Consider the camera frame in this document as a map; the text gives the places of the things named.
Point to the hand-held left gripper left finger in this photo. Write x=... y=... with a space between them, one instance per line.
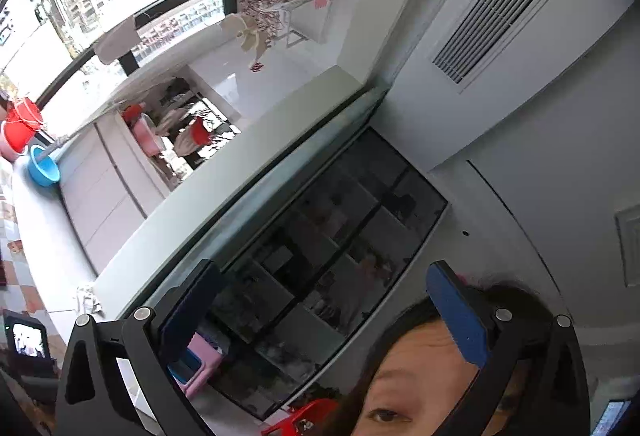
x=192 y=308

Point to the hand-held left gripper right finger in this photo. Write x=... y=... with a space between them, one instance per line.
x=462 y=321

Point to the pink plastic stool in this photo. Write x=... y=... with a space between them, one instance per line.
x=202 y=361

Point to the person's head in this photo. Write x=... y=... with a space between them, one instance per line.
x=410 y=366

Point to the crumpled white cloth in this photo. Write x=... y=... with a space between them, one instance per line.
x=87 y=298

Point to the dark glass panel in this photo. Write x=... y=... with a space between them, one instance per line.
x=340 y=241

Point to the white low cabinet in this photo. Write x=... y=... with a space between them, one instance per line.
x=110 y=181

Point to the red plastic stool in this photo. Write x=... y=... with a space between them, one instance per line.
x=307 y=416

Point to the small black lit monitor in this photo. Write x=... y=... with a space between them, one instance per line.
x=27 y=338

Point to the red hanging garment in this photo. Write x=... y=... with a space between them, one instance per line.
x=201 y=131

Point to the blue lit screen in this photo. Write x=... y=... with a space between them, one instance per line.
x=611 y=418

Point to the pink plastic basin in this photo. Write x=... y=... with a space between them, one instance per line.
x=146 y=134

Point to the small red container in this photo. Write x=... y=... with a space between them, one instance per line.
x=132 y=111

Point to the blue plastic basin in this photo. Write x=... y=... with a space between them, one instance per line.
x=42 y=166

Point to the long mop stick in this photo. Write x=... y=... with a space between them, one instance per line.
x=62 y=141

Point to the red plastic bucket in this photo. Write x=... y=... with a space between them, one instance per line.
x=26 y=114
x=15 y=139

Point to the grey hanging towel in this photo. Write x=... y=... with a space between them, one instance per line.
x=117 y=40

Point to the cream hanging garment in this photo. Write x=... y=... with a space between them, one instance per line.
x=247 y=34

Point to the white air vent grille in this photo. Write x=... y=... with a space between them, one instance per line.
x=505 y=0

